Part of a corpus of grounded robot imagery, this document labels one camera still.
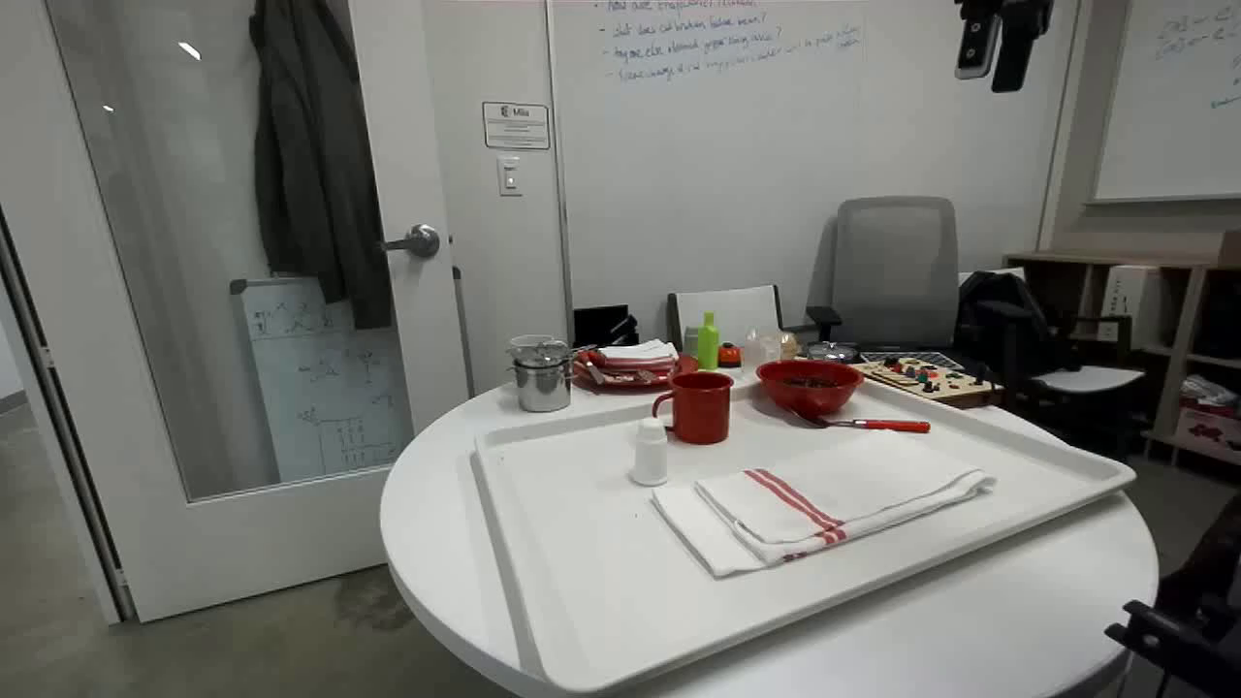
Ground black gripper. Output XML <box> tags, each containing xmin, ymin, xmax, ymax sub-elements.
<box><xmin>989</xmin><ymin>0</ymin><xmax>1059</xmax><ymax>99</ymax></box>

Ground white towel with red stripes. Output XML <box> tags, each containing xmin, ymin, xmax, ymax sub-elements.
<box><xmin>650</xmin><ymin>463</ymin><xmax>999</xmax><ymax>582</ymax></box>

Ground gray office chair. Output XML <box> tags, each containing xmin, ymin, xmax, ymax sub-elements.
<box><xmin>808</xmin><ymin>195</ymin><xmax>962</xmax><ymax>353</ymax></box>

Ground black backpack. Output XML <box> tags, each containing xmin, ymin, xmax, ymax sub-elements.
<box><xmin>954</xmin><ymin>268</ymin><xmax>1079</xmax><ymax>392</ymax></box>

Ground wooden shelf unit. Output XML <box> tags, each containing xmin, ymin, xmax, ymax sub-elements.
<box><xmin>1003</xmin><ymin>229</ymin><xmax>1241</xmax><ymax>470</ymax></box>

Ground white tablet desk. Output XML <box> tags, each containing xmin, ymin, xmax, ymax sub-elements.
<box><xmin>1030</xmin><ymin>364</ymin><xmax>1147</xmax><ymax>400</ymax></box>

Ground wooden board with colourful pieces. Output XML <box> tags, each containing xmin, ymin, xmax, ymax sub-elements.
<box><xmin>854</xmin><ymin>348</ymin><xmax>1008</xmax><ymax>407</ymax></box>

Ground white chair back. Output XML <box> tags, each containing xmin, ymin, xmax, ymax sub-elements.
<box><xmin>668</xmin><ymin>285</ymin><xmax>786</xmax><ymax>358</ymax></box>

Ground clear plastic container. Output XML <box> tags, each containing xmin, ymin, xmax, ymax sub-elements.
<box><xmin>739</xmin><ymin>327</ymin><xmax>808</xmax><ymax>370</ymax></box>

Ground red bowl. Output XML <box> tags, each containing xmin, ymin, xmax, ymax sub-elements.
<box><xmin>751</xmin><ymin>358</ymin><xmax>865</xmax><ymax>422</ymax></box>

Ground green plastic bottle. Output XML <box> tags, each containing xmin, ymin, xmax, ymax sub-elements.
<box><xmin>690</xmin><ymin>311</ymin><xmax>725</xmax><ymax>374</ymax></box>

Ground red mug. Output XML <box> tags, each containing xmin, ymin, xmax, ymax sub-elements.
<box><xmin>648</xmin><ymin>370</ymin><xmax>738</xmax><ymax>450</ymax></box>

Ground white folded napkin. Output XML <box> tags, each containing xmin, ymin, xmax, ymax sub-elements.
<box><xmin>598</xmin><ymin>338</ymin><xmax>682</xmax><ymax>370</ymax></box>

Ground black box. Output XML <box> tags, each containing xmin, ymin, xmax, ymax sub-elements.
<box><xmin>569</xmin><ymin>304</ymin><xmax>644</xmax><ymax>348</ymax></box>

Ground red plate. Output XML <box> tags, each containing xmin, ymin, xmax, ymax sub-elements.
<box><xmin>567</xmin><ymin>343</ymin><xmax>688</xmax><ymax>397</ymax></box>

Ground small white shaker bottle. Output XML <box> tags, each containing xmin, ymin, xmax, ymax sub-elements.
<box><xmin>629</xmin><ymin>415</ymin><xmax>675</xmax><ymax>493</ymax></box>

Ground metal canister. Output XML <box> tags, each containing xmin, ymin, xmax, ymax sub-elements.
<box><xmin>505</xmin><ymin>332</ymin><xmax>575</xmax><ymax>415</ymax></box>

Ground white door with glass pane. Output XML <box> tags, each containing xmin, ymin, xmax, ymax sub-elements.
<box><xmin>0</xmin><ymin>0</ymin><xmax>477</xmax><ymax>626</ymax></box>

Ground large white plastic tray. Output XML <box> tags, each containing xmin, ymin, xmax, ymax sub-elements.
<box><xmin>465</xmin><ymin>380</ymin><xmax>1140</xmax><ymax>694</ymax></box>

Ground dark gray hanging jacket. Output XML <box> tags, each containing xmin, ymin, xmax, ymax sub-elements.
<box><xmin>249</xmin><ymin>0</ymin><xmax>401</xmax><ymax>332</ymax></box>

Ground small leaning whiteboard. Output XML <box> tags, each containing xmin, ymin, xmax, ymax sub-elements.
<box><xmin>229</xmin><ymin>277</ymin><xmax>417</xmax><ymax>490</ymax></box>

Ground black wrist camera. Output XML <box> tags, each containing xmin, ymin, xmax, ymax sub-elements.
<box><xmin>954</xmin><ymin>0</ymin><xmax>999</xmax><ymax>86</ymax></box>

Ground framed wall whiteboard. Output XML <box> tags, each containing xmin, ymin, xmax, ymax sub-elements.
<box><xmin>1095</xmin><ymin>0</ymin><xmax>1241</xmax><ymax>205</ymax></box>

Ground wall whiteboard with blue writing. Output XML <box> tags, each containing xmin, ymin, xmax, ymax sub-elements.
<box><xmin>538</xmin><ymin>0</ymin><xmax>1083</xmax><ymax>345</ymax></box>

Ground red-handled utensil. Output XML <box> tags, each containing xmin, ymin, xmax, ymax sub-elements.
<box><xmin>797</xmin><ymin>405</ymin><xmax>933</xmax><ymax>440</ymax></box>

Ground white wall sign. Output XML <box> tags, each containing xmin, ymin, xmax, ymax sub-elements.
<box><xmin>477</xmin><ymin>99</ymin><xmax>553</xmax><ymax>155</ymax></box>

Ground white light switch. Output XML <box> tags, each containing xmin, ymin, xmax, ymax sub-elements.
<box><xmin>491</xmin><ymin>153</ymin><xmax>526</xmax><ymax>201</ymax></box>

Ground black metal frame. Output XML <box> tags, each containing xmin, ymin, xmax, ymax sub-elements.
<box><xmin>1104</xmin><ymin>497</ymin><xmax>1241</xmax><ymax>698</ymax></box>

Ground silver door handle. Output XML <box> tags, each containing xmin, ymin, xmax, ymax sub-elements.
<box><xmin>381</xmin><ymin>220</ymin><xmax>447</xmax><ymax>264</ymax></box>

